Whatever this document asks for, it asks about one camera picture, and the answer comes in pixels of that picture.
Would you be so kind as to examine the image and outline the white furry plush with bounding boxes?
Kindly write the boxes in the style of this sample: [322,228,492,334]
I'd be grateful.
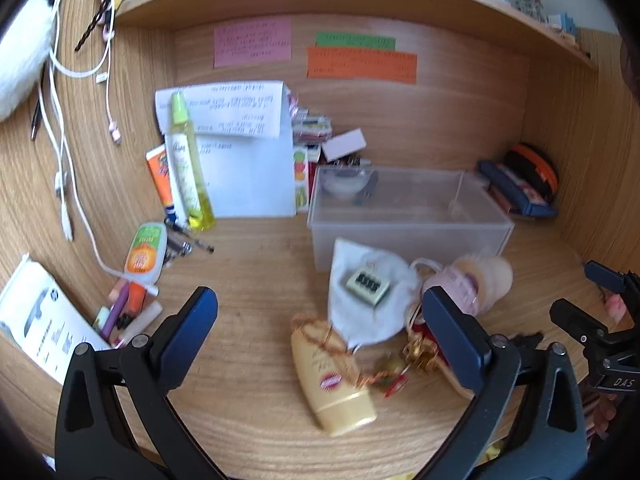
[0,0,59,122]

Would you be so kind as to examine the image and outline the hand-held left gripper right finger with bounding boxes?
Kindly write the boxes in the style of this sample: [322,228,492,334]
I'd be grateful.
[421,286,588,480]

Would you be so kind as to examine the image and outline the wooden desktop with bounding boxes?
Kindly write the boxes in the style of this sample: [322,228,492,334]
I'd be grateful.
[0,207,640,480]

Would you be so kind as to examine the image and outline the small white card box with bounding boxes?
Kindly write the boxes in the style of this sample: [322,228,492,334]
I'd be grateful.
[321,129,367,163]

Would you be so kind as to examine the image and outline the black twisted cord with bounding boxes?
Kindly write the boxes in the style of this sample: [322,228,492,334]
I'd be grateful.
[74,0,119,53]

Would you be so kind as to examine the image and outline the black orange pouch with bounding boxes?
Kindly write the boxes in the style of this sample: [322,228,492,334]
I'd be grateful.
[502,143,559,206]

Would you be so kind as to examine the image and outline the pile of small packets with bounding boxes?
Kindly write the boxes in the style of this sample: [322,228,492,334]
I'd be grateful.
[287,92,335,147]

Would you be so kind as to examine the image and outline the person's right hand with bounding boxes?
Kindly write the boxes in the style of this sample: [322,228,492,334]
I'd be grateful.
[585,393,621,441]

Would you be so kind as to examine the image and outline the black pen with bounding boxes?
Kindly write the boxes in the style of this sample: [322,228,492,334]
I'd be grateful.
[31,67,47,141]

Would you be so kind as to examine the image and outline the small white digit counter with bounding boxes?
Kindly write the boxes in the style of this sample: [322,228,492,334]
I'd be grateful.
[344,266,392,307]

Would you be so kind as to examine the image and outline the long white charging cable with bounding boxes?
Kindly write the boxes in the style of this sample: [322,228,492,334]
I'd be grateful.
[36,0,161,297]

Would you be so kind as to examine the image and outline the wooden shelf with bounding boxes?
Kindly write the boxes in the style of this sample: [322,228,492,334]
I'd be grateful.
[114,0,600,72]

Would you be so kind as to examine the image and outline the golden ornament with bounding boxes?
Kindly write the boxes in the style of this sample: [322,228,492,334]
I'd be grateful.
[404,325,451,376]

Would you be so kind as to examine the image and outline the blue white box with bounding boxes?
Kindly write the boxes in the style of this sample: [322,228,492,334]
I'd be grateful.
[547,11,579,37]

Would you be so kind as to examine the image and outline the pink paper note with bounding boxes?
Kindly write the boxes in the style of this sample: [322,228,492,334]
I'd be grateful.
[213,16,293,69]

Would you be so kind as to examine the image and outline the small orange box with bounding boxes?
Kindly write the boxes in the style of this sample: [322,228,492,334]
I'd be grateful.
[487,185,523,217]

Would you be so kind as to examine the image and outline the bundle of black silver pens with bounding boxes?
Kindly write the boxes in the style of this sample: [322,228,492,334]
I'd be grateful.
[164,215,216,268]

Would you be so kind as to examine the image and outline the white cable with pink plug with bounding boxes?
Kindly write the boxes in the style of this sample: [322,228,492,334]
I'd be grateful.
[50,0,124,145]

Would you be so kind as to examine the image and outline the yellow-green spray bottle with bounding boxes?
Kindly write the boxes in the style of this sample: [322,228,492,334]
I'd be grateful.
[165,91,217,232]

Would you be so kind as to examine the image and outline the white usb cable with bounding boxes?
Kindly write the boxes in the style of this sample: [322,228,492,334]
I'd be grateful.
[37,60,77,242]

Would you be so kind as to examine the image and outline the white bottle orange green label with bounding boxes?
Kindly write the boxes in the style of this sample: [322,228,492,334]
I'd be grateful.
[122,221,168,282]

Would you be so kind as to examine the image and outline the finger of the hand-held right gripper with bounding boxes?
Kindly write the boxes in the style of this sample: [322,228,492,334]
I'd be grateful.
[584,260,640,294]
[550,299,610,346]

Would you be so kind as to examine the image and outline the blue case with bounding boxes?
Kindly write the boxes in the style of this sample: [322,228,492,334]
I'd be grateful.
[477,160,559,220]

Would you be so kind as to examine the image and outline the green paper note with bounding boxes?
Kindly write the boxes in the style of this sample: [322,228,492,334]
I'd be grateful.
[315,31,397,52]

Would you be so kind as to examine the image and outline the white stick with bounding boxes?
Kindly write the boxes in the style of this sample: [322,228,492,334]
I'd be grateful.
[117,302,164,346]

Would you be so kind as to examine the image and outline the purple marker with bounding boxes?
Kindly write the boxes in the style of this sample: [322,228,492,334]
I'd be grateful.
[102,287,132,341]

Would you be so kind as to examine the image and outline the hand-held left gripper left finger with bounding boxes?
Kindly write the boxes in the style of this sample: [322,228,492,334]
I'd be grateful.
[54,286,226,480]

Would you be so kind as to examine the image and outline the white face mask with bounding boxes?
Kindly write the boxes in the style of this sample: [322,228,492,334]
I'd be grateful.
[327,237,423,348]

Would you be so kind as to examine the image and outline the white handwritten paper sheets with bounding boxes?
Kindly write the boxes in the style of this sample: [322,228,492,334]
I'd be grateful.
[154,80,297,219]

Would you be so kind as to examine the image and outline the orange paper note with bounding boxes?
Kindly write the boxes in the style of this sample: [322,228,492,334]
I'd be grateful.
[306,46,418,84]

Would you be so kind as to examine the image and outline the white printed booklet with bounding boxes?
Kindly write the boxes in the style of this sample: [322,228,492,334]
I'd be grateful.
[0,254,114,386]

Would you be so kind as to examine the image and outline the orange cream tube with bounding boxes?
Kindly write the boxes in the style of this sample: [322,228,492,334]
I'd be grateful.
[145,144,179,222]

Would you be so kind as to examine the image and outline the clear plastic storage box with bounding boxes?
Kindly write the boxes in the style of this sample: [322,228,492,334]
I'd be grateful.
[306,165,516,273]

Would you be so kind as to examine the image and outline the peach roll with pink label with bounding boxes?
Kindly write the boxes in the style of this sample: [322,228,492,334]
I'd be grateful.
[421,254,515,317]

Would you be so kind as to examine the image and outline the fruit sticker box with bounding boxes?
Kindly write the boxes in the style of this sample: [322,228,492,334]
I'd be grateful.
[292,144,322,213]

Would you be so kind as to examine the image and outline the yellow lotion bottle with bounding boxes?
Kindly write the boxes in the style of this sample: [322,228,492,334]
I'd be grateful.
[291,316,378,437]

